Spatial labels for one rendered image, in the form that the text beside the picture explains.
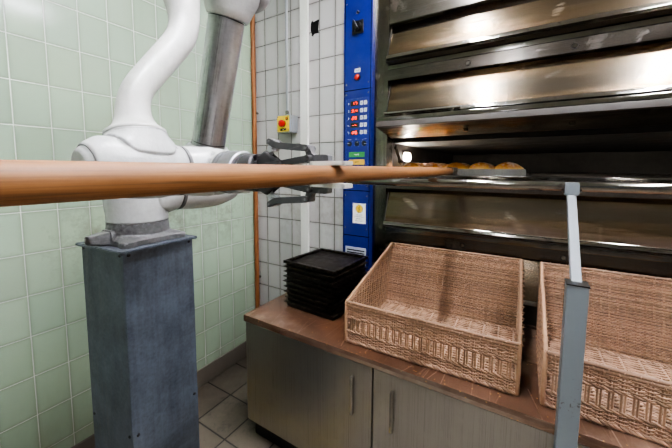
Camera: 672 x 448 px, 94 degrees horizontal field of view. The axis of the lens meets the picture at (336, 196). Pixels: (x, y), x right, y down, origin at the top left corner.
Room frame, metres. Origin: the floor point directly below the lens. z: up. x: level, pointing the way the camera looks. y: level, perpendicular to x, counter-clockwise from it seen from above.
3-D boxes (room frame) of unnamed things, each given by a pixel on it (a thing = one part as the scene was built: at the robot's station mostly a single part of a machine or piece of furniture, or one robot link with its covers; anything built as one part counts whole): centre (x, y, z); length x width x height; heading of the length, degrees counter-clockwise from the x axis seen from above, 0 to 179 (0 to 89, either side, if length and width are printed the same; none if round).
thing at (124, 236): (0.87, 0.58, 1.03); 0.22 x 0.18 x 0.06; 153
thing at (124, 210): (0.90, 0.56, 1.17); 0.18 x 0.16 x 0.22; 141
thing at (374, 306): (1.15, -0.39, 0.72); 0.56 x 0.49 x 0.28; 60
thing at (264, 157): (0.61, 0.14, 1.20); 0.09 x 0.07 x 0.08; 59
